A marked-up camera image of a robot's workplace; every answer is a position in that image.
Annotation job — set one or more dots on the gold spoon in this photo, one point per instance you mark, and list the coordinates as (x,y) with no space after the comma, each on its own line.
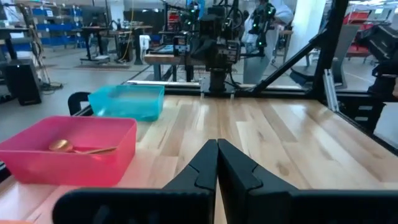
(60,145)

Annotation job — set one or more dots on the black clamp bracket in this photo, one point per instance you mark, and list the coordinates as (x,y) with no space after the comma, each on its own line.
(73,102)

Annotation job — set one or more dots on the black robot arm with LEDs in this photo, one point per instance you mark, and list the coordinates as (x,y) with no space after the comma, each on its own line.
(262,18)

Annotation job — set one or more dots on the person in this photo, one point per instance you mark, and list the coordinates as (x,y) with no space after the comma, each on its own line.
(264,62)

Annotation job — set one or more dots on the black standing desk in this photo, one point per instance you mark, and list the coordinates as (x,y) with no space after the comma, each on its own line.
(94,31)

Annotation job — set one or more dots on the white box device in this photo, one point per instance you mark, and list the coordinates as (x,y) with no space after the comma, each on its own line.
(145,45)

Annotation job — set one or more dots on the pink plastic bin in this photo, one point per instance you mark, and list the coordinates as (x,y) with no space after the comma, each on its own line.
(77,168)

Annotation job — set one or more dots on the black diagonal frame strut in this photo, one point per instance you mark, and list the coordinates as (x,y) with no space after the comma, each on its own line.
(289,63)

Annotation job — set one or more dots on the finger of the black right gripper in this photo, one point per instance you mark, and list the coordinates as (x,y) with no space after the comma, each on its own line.
(211,51)
(199,51)

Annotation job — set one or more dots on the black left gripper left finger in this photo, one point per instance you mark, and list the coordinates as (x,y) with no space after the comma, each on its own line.
(174,205)

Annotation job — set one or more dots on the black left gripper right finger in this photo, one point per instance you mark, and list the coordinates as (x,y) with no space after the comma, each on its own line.
(264,205)

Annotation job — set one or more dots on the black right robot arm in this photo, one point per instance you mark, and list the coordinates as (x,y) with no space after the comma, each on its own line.
(217,77)

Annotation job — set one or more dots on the black computer tower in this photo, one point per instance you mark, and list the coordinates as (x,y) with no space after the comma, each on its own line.
(23,82)

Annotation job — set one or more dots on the silver aluminium bracket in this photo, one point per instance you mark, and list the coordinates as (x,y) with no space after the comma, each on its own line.
(330,90)

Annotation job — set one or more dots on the blue frame workbench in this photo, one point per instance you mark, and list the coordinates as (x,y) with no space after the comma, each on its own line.
(161,59)

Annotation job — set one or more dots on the black frame upright post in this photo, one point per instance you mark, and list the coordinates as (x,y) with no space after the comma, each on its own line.
(329,37)

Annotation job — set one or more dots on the blue storage shelving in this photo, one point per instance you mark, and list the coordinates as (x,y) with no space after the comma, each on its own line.
(59,26)

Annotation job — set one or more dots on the teal plastic bin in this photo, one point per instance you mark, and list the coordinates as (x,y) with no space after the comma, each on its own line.
(127,105)

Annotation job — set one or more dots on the black floor mat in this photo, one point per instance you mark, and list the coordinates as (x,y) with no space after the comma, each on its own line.
(102,65)

